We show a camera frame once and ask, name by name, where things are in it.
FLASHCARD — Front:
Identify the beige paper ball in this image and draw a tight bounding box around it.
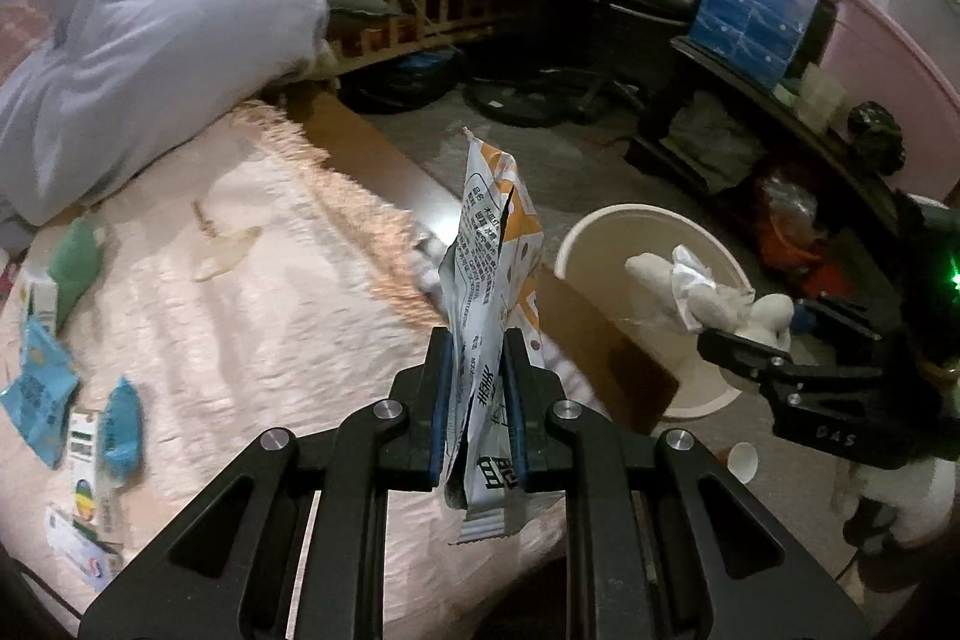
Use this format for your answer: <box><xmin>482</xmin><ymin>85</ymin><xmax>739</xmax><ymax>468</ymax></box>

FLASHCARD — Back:
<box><xmin>625</xmin><ymin>244</ymin><xmax>796</xmax><ymax>352</ymax></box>

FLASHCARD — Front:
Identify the grey-blue duvet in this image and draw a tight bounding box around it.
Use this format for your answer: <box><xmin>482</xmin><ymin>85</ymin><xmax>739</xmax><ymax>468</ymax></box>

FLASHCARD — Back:
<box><xmin>0</xmin><ymin>0</ymin><xmax>331</xmax><ymax>251</ymax></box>

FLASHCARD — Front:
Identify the dark green camouflage object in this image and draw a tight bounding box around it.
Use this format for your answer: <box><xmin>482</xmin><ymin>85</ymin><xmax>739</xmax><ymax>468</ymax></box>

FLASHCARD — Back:
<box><xmin>847</xmin><ymin>101</ymin><xmax>907</xmax><ymax>176</ymax></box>

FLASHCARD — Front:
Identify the pink plastic tub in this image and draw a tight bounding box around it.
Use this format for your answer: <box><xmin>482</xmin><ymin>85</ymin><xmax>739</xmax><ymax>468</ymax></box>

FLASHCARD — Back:
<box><xmin>821</xmin><ymin>0</ymin><xmax>960</xmax><ymax>199</ymax></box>

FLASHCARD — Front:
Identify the cream plastic bin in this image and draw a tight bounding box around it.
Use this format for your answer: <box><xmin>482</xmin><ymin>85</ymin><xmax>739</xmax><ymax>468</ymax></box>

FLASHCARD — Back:
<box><xmin>555</xmin><ymin>203</ymin><xmax>755</xmax><ymax>422</ymax></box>

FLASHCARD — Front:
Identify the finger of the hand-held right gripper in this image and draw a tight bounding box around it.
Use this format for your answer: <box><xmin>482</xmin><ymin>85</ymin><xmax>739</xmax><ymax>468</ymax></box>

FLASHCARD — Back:
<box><xmin>697</xmin><ymin>329</ymin><xmax>796</xmax><ymax>390</ymax></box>
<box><xmin>791</xmin><ymin>299</ymin><xmax>884</xmax><ymax>342</ymax></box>

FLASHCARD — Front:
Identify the black round fan base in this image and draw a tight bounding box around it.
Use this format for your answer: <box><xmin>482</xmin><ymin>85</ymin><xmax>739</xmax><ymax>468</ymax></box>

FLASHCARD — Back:
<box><xmin>465</xmin><ymin>74</ymin><xmax>593</xmax><ymax>127</ymax></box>

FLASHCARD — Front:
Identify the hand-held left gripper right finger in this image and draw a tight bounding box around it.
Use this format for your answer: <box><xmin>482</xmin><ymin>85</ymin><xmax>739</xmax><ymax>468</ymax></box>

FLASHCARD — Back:
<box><xmin>500</xmin><ymin>326</ymin><xmax>875</xmax><ymax>640</ymax></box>

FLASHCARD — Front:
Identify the pink embroidered fringed bedspread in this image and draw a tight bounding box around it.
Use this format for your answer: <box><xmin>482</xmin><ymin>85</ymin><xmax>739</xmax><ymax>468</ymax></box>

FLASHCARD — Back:
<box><xmin>0</xmin><ymin>104</ymin><xmax>571</xmax><ymax>618</ymax></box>

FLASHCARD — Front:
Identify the yellow green small box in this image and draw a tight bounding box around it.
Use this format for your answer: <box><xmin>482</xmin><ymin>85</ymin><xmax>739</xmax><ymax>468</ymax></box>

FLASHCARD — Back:
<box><xmin>67</xmin><ymin>411</ymin><xmax>102</xmax><ymax>483</ymax></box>

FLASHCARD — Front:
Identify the clear plastic container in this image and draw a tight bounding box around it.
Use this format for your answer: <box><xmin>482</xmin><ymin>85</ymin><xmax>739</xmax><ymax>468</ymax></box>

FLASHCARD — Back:
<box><xmin>780</xmin><ymin>62</ymin><xmax>852</xmax><ymax>131</ymax></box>

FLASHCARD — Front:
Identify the dark wooden shelf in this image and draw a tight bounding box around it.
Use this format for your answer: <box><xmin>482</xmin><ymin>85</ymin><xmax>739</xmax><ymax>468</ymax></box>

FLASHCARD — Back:
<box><xmin>626</xmin><ymin>36</ymin><xmax>912</xmax><ymax>236</ymax></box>

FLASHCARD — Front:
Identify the green packet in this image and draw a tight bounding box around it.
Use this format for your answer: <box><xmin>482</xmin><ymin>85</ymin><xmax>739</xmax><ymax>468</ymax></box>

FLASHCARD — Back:
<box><xmin>46</xmin><ymin>218</ymin><xmax>110</xmax><ymax>333</ymax></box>

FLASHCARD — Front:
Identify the blue wrapped tissue pack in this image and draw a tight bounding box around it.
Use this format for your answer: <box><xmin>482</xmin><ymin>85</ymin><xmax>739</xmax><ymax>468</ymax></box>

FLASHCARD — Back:
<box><xmin>688</xmin><ymin>0</ymin><xmax>826</xmax><ymax>86</ymax></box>

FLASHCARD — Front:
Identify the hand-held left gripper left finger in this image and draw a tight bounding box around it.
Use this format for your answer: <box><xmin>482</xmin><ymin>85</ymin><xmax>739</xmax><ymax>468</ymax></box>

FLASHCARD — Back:
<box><xmin>79</xmin><ymin>325</ymin><xmax>455</xmax><ymax>640</ymax></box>

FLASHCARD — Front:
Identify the grey cloth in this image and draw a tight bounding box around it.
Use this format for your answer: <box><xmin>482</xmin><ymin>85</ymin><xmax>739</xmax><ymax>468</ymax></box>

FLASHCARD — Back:
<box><xmin>667</xmin><ymin>92</ymin><xmax>766</xmax><ymax>191</ymax></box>

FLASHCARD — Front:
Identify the white orange snack wrapper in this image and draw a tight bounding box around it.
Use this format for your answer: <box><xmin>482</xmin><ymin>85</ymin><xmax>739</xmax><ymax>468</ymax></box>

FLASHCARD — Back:
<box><xmin>437</xmin><ymin>126</ymin><xmax>545</xmax><ymax>545</ymax></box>

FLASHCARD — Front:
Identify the blue packet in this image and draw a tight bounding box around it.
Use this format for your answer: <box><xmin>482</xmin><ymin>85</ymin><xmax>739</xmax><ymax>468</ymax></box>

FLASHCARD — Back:
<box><xmin>0</xmin><ymin>317</ymin><xmax>80</xmax><ymax>468</ymax></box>
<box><xmin>97</xmin><ymin>376</ymin><xmax>145</xmax><ymax>483</ymax></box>

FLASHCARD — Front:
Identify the brown wooden bed frame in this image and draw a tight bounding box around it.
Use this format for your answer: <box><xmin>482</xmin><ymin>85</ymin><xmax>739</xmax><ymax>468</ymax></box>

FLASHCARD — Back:
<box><xmin>285</xmin><ymin>89</ymin><xmax>680</xmax><ymax>435</ymax></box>

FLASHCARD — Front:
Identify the black bag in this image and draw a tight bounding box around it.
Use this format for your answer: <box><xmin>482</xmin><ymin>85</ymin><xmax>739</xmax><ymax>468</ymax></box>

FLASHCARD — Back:
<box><xmin>341</xmin><ymin>47</ymin><xmax>466</xmax><ymax>112</ymax></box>

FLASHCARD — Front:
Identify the small white paper cup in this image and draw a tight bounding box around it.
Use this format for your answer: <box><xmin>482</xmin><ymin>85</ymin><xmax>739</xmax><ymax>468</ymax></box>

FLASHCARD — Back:
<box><xmin>726</xmin><ymin>441</ymin><xmax>758</xmax><ymax>483</ymax></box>

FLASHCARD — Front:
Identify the white wrapper colourful print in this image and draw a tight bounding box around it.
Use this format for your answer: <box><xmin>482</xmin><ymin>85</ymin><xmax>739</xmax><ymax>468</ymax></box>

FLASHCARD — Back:
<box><xmin>71</xmin><ymin>479</ymin><xmax>121</xmax><ymax>536</ymax></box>

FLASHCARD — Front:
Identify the red plastic bag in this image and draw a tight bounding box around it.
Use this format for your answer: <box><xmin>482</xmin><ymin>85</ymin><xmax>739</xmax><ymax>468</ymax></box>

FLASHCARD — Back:
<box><xmin>754</xmin><ymin>171</ymin><xmax>856</xmax><ymax>289</ymax></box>

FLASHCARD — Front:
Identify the white green milk carton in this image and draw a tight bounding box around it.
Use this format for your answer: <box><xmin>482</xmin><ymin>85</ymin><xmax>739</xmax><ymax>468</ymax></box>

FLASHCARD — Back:
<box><xmin>19</xmin><ymin>276</ymin><xmax>61</xmax><ymax>341</ymax></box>

